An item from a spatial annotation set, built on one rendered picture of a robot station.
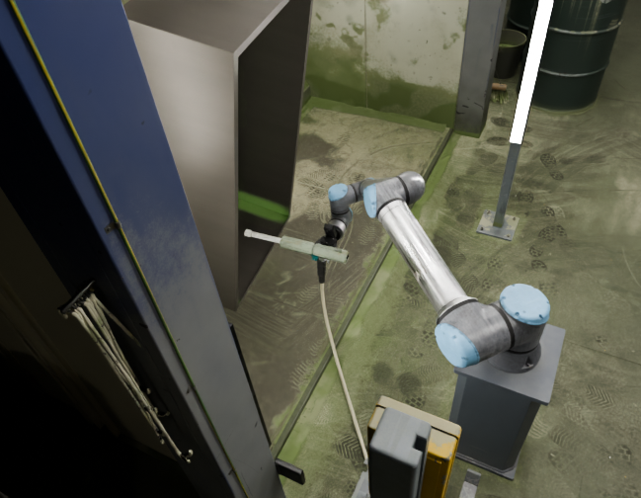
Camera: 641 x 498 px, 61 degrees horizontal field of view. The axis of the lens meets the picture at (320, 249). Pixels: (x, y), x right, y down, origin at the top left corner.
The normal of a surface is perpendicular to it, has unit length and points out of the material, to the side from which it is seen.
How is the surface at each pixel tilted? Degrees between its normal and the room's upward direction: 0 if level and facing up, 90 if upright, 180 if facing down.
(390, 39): 90
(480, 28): 90
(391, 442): 0
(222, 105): 90
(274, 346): 0
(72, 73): 90
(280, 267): 0
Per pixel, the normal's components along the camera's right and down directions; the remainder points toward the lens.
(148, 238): 0.89, 0.27
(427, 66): -0.44, 0.67
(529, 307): 0.00, -0.71
